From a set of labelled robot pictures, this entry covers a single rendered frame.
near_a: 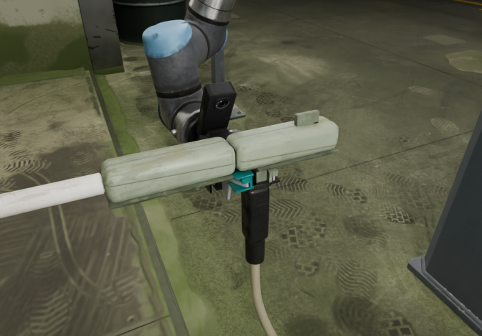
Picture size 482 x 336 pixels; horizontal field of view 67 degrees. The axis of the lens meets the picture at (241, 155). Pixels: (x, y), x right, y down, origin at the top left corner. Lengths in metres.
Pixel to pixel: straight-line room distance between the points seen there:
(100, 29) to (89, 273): 1.64
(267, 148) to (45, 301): 0.72
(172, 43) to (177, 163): 0.30
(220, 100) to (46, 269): 0.71
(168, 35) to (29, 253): 0.73
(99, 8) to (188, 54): 1.70
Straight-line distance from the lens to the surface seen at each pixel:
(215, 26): 0.79
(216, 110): 0.56
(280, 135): 0.47
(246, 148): 0.44
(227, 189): 0.51
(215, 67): 1.70
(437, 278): 1.08
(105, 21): 2.38
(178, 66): 0.68
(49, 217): 1.25
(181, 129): 0.65
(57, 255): 1.12
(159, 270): 1.00
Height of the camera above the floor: 0.79
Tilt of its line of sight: 32 degrees down
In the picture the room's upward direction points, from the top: straight up
